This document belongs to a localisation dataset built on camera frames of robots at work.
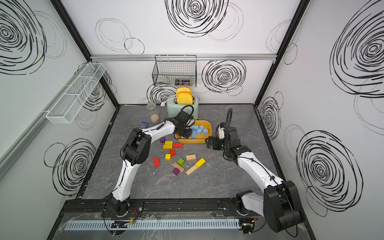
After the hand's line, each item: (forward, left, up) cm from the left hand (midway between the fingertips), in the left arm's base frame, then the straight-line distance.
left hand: (188, 133), depth 103 cm
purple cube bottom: (-26, +6, 0) cm, 27 cm away
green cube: (-22, +3, +2) cm, 22 cm away
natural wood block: (-19, -3, +2) cm, 19 cm away
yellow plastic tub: (-4, -8, 0) cm, 9 cm away
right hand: (-13, -15, +12) cm, 23 cm away
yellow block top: (-8, +13, +1) cm, 15 cm away
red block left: (-21, +18, 0) cm, 28 cm away
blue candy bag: (+5, +33, +1) cm, 33 cm away
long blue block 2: (-2, -4, +2) cm, 5 cm away
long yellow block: (-21, -8, 0) cm, 22 cm away
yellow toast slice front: (+14, +3, +17) cm, 22 cm away
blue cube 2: (0, -12, +2) cm, 12 cm away
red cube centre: (-15, +9, +1) cm, 18 cm away
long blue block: (+2, -4, +4) cm, 6 cm away
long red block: (-9, +7, -2) cm, 11 cm away
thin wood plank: (-23, +6, +1) cm, 24 cm away
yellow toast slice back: (+17, +4, +22) cm, 28 cm away
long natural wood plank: (-25, -3, 0) cm, 25 cm away
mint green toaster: (+13, +11, +12) cm, 20 cm away
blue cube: (+3, -9, +3) cm, 10 cm away
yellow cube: (-18, +12, +1) cm, 22 cm away
